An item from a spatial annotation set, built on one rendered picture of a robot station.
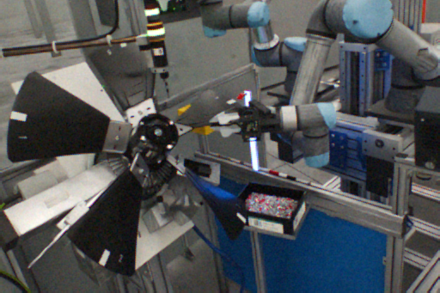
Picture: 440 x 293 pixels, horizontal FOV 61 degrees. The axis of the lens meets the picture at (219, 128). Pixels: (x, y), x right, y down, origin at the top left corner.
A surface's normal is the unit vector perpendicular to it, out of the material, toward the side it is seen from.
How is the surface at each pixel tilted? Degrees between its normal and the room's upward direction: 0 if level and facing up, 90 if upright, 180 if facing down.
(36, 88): 70
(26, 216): 50
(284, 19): 90
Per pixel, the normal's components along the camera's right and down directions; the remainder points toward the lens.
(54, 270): 0.73, 0.18
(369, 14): 0.26, 0.28
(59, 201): 0.47, -0.45
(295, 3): 0.48, 0.29
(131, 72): -0.17, -0.29
